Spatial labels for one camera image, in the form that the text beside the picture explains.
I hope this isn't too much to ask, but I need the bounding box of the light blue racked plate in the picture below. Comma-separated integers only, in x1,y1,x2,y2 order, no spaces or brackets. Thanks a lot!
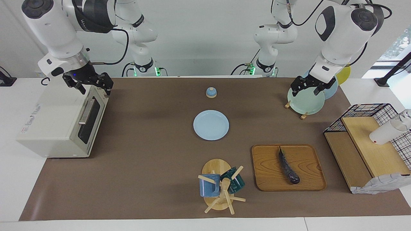
302,71,338,100

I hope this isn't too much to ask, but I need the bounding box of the wooden mug tree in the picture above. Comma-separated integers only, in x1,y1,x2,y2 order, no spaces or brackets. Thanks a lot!
197,159,246,215

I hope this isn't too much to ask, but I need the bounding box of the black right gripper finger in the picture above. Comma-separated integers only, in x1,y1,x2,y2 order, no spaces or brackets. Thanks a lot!
65,76,87,95
96,73,114,96

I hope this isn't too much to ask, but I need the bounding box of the black clamp stand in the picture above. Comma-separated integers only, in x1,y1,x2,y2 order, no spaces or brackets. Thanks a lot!
374,51,411,87

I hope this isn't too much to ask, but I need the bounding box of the white cup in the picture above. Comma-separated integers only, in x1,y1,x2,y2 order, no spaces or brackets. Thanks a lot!
369,119,407,145

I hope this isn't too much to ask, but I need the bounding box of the cream toaster oven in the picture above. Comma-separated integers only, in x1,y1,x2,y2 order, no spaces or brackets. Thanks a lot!
16,77,109,158

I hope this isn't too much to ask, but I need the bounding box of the wooden plate rack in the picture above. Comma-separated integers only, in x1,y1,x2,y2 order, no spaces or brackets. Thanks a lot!
284,100,310,120

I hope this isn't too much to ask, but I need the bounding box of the wooden serving tray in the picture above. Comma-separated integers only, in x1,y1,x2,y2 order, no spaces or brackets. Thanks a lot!
251,144,327,192

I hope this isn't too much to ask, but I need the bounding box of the yellow plate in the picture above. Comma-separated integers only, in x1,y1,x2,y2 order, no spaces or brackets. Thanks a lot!
336,64,351,85

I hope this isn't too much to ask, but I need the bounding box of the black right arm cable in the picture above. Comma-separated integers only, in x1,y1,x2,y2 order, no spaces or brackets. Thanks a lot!
89,28,129,65

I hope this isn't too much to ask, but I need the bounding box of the black desk device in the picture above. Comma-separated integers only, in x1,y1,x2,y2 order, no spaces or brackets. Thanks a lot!
0,66,17,87

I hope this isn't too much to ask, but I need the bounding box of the glass oven door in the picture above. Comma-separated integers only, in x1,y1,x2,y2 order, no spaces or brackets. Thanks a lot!
74,86,109,156

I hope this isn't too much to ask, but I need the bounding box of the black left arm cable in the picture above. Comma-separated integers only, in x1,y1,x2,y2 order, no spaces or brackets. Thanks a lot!
271,0,393,66

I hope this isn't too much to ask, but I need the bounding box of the blue mug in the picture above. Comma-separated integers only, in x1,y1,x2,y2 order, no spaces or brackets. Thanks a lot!
199,174,221,197

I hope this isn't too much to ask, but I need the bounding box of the wooden shelf unit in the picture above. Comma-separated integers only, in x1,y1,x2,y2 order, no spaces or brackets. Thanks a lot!
324,116,411,193

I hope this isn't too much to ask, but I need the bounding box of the dark green mug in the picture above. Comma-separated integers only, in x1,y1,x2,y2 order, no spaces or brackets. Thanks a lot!
220,167,245,194

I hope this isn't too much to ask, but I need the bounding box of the dark purple eggplant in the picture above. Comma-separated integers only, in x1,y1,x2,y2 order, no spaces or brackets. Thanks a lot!
278,146,301,185

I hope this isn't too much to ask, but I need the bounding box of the brown table mat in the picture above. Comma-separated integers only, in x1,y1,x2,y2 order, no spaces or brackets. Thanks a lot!
19,77,411,221

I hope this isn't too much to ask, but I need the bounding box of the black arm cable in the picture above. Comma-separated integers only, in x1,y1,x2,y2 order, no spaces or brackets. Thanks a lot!
271,0,393,66
89,28,129,65

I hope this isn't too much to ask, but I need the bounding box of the clear glass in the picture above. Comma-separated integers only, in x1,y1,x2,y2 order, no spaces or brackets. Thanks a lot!
398,109,411,130

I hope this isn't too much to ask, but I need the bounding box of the pale green plate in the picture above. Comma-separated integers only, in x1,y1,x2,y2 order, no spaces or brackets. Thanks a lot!
287,86,325,115

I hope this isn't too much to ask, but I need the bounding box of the grey patterned cloth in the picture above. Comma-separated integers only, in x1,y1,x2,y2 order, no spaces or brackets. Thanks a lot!
351,173,411,195

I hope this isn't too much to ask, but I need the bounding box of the black wire basket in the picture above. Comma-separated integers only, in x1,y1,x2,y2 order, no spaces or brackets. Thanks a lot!
324,103,411,170

